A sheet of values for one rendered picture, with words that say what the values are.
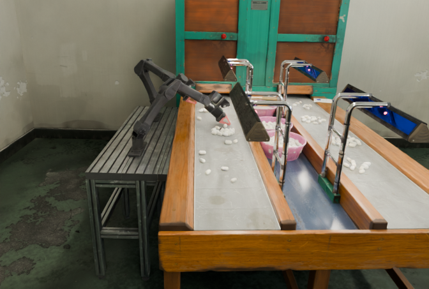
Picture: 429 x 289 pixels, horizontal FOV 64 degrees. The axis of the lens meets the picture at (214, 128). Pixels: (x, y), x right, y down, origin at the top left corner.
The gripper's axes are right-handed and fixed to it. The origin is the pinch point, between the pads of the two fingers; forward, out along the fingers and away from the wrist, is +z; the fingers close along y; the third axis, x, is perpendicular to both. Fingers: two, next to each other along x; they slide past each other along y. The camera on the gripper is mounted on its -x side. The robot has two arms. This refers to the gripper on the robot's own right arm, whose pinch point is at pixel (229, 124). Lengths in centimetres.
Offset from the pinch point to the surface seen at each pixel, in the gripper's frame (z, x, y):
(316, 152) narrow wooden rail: 30, -28, -48
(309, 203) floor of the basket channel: 26, -12, -83
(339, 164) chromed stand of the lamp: 23, -33, -81
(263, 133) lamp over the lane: -19, -24, -104
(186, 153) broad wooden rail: -20, 16, -51
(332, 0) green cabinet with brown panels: 11, -114, 73
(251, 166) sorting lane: 5, -2, -61
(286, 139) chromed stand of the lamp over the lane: -2, -25, -82
